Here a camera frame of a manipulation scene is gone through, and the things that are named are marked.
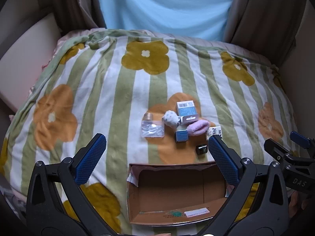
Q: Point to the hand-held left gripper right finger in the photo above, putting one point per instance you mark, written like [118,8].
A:
[222,159]

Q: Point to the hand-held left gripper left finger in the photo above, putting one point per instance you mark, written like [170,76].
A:
[91,159]

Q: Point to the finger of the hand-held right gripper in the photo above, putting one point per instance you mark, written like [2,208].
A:
[300,137]
[274,150]

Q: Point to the white illustrated box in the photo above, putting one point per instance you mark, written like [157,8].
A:
[214,130]

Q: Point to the small dark blue box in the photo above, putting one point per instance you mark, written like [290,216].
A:
[182,135]

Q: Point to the blue and white carton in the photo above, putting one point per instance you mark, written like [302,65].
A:
[187,110]

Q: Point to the cardboard box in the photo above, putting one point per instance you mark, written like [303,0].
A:
[172,196]

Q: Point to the white flower pattern sock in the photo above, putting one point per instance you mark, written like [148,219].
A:
[170,118]

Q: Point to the clear plastic box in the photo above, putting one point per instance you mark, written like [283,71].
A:
[152,129]

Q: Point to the small beige jar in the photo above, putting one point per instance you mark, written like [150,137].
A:
[148,116]

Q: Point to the person's right hand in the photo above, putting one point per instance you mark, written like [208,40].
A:
[295,202]

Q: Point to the small black object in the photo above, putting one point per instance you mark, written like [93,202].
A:
[202,150]

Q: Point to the pink fuzzy sock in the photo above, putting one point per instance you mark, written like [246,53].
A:
[198,127]

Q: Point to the striped flower print blanket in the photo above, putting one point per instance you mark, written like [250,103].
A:
[110,91]

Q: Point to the brown curtain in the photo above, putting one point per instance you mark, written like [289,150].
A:
[81,2]
[260,14]

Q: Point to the light blue curtain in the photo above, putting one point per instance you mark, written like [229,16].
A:
[167,7]

